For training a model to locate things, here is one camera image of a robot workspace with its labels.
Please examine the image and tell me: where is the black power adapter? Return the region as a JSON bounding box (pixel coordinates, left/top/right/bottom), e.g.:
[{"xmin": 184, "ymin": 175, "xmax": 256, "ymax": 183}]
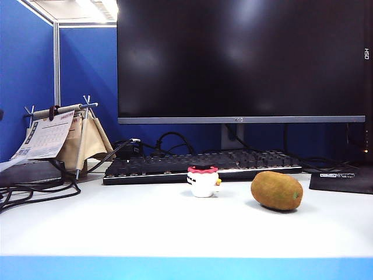
[{"xmin": 115, "ymin": 141, "xmax": 144, "ymax": 162}]

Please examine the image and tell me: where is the black mouse pad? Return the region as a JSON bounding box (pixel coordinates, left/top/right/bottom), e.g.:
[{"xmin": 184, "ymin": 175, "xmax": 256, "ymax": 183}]
[{"xmin": 308, "ymin": 167, "xmax": 373, "ymax": 195}]

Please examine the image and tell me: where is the brown kiwi fruit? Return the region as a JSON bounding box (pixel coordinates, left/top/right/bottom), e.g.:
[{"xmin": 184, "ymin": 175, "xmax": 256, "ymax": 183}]
[{"xmin": 250, "ymin": 171, "xmax": 304, "ymax": 212}]

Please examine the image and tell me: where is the black cable bundle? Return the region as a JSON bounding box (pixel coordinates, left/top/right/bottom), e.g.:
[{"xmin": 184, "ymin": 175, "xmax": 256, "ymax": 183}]
[{"xmin": 0, "ymin": 159, "xmax": 82, "ymax": 214}]

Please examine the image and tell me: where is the white paper calendar sheet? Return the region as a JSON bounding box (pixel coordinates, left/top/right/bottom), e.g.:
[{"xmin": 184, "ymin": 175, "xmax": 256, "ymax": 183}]
[{"xmin": 10, "ymin": 111, "xmax": 75, "ymax": 162}]

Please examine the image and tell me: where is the black looped cable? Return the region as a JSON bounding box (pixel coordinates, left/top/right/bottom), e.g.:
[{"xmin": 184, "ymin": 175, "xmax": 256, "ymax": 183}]
[{"xmin": 150, "ymin": 131, "xmax": 196, "ymax": 157}]

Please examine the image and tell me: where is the thin black monitor cable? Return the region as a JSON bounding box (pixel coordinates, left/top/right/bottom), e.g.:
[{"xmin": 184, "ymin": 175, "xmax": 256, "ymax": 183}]
[{"xmin": 283, "ymin": 123, "xmax": 360, "ymax": 173}]

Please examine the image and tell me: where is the black cable with silver plug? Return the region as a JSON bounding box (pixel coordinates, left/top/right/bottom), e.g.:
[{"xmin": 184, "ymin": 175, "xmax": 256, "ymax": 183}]
[{"xmin": 86, "ymin": 138, "xmax": 142, "ymax": 173}]

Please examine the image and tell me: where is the black monitor with HSD logo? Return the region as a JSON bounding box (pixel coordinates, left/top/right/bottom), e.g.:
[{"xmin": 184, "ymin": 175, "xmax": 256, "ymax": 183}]
[{"xmin": 364, "ymin": 0, "xmax": 373, "ymax": 165}]

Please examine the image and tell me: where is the small white red-rimmed cup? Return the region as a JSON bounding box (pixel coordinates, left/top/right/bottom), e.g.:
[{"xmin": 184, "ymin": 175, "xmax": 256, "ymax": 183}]
[{"xmin": 186, "ymin": 164, "xmax": 223, "ymax": 199}]

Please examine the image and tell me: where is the beige tent-shaped desk stand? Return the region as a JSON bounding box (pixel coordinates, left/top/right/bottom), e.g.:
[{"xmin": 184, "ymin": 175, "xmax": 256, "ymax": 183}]
[{"xmin": 23, "ymin": 94, "xmax": 117, "ymax": 180}]

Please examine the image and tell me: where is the large black computer monitor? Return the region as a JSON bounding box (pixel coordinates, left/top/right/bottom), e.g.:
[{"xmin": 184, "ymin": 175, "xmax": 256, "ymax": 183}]
[{"xmin": 116, "ymin": 0, "xmax": 367, "ymax": 125}]

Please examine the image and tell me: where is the black flat notebook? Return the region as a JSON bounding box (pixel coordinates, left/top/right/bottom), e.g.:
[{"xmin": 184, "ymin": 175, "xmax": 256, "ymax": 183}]
[{"xmin": 0, "ymin": 161, "xmax": 64, "ymax": 187}]

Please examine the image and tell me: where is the silver partition post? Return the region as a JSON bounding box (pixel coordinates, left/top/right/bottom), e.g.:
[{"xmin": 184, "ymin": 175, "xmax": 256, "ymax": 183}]
[{"xmin": 52, "ymin": 22, "xmax": 62, "ymax": 107}]

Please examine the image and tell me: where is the silver monitor stand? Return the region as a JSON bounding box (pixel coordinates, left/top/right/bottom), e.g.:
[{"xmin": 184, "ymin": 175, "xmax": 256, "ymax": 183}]
[{"xmin": 220, "ymin": 123, "xmax": 246, "ymax": 151}]

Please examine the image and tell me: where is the black mechanical keyboard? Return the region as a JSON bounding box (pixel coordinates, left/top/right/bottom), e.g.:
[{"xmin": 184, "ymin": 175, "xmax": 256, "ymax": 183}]
[{"xmin": 102, "ymin": 149, "xmax": 304, "ymax": 186}]

